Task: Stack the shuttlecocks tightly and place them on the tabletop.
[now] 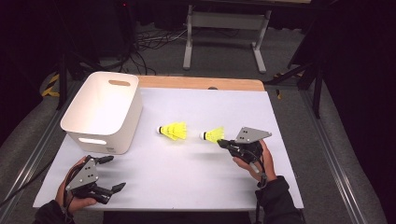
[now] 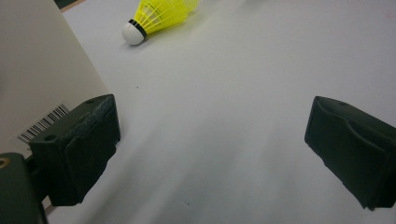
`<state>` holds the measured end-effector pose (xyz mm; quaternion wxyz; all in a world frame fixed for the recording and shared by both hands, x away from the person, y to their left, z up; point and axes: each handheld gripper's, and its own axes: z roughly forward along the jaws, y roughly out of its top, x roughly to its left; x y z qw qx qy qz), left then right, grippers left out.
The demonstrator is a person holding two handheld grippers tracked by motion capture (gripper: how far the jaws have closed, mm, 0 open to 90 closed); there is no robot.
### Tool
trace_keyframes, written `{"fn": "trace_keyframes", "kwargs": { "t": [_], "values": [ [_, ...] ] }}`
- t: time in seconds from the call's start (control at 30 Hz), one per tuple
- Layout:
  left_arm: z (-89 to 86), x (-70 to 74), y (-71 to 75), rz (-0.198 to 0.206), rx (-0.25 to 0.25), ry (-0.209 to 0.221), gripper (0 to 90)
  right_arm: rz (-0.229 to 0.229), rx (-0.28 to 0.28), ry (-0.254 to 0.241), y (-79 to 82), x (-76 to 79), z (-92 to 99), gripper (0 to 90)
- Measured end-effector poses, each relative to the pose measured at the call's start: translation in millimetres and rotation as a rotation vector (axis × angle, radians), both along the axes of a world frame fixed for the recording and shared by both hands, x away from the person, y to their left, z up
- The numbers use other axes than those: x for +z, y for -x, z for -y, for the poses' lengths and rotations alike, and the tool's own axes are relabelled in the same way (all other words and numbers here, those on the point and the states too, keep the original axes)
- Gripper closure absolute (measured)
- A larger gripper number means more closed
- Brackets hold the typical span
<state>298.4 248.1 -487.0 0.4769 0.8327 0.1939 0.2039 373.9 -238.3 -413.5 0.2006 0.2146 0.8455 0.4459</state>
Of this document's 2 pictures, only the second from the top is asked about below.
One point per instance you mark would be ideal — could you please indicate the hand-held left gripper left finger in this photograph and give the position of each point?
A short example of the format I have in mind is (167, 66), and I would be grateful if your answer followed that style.
(77, 149)

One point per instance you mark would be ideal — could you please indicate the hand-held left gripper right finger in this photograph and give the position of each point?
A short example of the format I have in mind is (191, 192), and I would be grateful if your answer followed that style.
(351, 149)

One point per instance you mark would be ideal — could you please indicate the white plastic container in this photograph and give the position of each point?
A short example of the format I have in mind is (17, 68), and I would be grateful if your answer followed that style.
(34, 62)

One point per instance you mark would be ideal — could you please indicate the yellow plastic shuttlecock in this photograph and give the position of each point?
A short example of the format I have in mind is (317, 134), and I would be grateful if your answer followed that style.
(162, 14)

